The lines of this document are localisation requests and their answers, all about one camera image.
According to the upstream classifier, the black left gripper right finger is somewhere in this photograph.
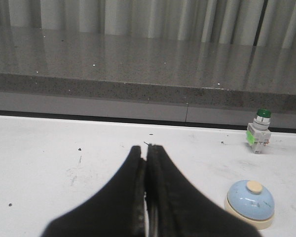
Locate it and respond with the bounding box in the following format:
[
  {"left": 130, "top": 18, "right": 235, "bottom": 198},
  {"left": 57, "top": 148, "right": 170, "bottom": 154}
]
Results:
[{"left": 145, "top": 144, "right": 260, "bottom": 237}]

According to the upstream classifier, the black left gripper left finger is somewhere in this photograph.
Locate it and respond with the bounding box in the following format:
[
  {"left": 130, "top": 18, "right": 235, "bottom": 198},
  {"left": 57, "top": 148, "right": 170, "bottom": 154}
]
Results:
[{"left": 42, "top": 146, "right": 146, "bottom": 237}]

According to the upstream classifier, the light blue call bell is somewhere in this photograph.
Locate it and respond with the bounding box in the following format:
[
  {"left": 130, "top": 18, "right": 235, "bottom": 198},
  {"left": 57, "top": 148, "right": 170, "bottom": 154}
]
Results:
[{"left": 224, "top": 180, "right": 275, "bottom": 230}]

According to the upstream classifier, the green pushbutton switch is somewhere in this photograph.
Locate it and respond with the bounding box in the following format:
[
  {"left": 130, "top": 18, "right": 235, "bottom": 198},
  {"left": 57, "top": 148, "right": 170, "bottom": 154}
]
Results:
[{"left": 246, "top": 109, "right": 271, "bottom": 154}]

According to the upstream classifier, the grey stone counter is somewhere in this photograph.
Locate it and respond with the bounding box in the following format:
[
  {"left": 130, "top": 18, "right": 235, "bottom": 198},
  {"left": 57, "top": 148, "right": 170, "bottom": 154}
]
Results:
[{"left": 0, "top": 26, "right": 296, "bottom": 114}]

